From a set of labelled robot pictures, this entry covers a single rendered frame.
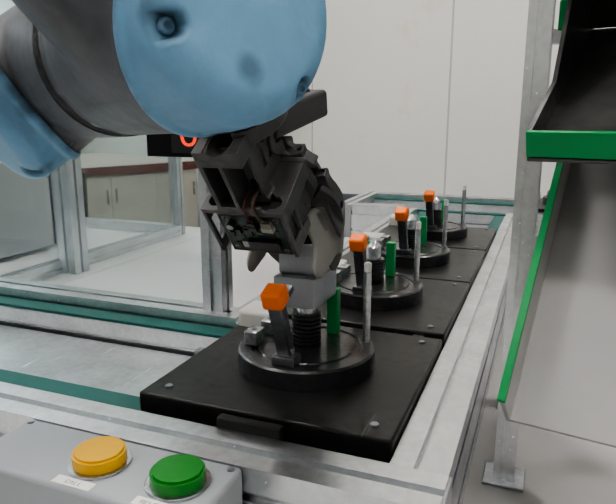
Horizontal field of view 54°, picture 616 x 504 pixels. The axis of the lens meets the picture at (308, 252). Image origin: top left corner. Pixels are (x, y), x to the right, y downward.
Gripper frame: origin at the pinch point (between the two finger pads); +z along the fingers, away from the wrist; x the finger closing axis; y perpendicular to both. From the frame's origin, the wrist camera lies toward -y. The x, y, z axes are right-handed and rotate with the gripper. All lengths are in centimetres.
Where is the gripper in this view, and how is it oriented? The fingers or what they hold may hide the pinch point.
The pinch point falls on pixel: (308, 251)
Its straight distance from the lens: 60.4
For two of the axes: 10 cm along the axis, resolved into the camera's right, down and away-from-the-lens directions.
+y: -2.8, 7.8, -5.6
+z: 2.3, 6.3, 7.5
